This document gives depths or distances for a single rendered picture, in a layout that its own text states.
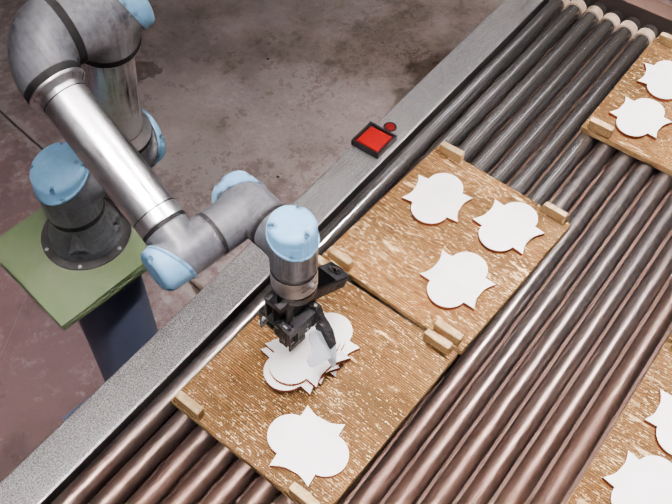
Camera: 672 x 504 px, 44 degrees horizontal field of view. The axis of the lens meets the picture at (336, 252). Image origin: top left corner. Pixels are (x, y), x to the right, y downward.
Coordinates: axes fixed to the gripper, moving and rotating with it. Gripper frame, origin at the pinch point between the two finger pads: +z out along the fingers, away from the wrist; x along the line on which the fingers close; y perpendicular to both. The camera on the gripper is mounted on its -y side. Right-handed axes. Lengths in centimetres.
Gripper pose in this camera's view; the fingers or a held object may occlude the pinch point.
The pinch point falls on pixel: (305, 339)
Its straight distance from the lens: 151.0
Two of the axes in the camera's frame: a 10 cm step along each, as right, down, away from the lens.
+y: -6.7, 5.8, -4.5
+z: -0.2, 6.0, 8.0
